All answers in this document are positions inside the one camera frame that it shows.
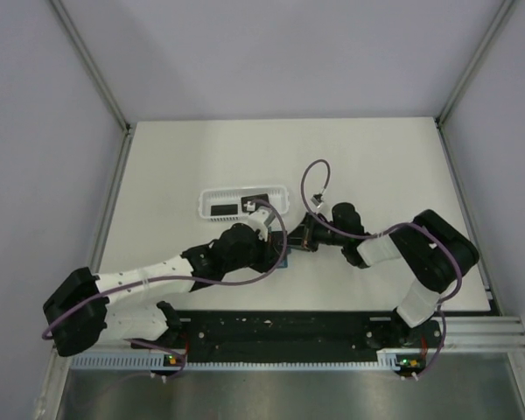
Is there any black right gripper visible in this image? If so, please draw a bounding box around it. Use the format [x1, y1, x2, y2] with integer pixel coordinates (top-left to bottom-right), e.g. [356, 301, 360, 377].
[279, 212, 347, 253]

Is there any black VIP credit card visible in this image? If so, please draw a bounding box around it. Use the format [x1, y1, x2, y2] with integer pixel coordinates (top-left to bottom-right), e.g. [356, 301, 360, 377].
[287, 235, 304, 249]

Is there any blue leather card holder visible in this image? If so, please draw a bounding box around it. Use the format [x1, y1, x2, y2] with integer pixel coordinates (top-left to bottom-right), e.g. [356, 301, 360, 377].
[277, 247, 291, 270]

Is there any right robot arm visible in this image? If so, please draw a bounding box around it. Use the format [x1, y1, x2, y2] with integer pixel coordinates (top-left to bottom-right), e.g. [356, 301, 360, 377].
[288, 202, 480, 347]

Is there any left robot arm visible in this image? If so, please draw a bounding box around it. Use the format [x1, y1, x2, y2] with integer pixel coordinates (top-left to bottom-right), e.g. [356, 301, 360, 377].
[41, 223, 287, 357]

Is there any black card in basket right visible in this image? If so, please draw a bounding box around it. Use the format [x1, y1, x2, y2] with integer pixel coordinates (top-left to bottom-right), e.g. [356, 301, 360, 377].
[241, 193, 270, 214]

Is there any black card in basket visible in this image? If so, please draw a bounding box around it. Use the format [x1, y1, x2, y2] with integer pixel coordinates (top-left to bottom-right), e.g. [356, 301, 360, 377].
[210, 204, 238, 217]
[241, 193, 270, 214]

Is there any black card in basket left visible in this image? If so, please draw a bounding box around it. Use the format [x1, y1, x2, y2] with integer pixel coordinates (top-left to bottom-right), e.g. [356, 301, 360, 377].
[210, 204, 238, 217]

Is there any white plastic basket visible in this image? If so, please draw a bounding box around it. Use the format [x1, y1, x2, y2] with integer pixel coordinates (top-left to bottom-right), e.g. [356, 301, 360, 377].
[198, 185, 290, 221]

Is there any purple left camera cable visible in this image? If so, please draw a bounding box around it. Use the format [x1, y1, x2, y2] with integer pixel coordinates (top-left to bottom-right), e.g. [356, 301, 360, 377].
[41, 199, 289, 342]

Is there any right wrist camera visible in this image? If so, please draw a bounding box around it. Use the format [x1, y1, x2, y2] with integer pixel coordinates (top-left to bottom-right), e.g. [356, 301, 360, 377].
[311, 193, 324, 209]

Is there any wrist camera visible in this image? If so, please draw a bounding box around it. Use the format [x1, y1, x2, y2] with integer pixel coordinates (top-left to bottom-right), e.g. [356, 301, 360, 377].
[311, 193, 324, 209]
[245, 203, 276, 241]

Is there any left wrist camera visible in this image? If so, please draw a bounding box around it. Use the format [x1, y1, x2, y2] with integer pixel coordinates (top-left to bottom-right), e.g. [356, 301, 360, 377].
[245, 203, 276, 241]

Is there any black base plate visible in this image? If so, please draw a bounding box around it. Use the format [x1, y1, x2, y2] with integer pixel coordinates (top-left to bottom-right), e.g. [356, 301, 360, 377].
[156, 310, 442, 363]

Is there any grey slotted cable duct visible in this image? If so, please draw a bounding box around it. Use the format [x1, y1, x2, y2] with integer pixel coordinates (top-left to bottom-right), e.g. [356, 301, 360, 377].
[69, 352, 410, 373]

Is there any aluminium front rail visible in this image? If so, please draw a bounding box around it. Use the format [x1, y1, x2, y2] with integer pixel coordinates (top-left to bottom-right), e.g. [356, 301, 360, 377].
[443, 317, 525, 354]

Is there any left aluminium frame post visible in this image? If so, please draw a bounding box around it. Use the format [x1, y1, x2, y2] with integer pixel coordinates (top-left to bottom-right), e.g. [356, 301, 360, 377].
[45, 0, 131, 133]

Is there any aluminium frame post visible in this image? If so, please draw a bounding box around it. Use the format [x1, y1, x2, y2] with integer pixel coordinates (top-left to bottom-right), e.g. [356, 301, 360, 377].
[45, 0, 131, 133]
[435, 0, 519, 130]

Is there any right aluminium frame post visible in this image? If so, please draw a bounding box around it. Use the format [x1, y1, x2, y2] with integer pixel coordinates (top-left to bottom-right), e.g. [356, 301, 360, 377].
[435, 0, 519, 130]

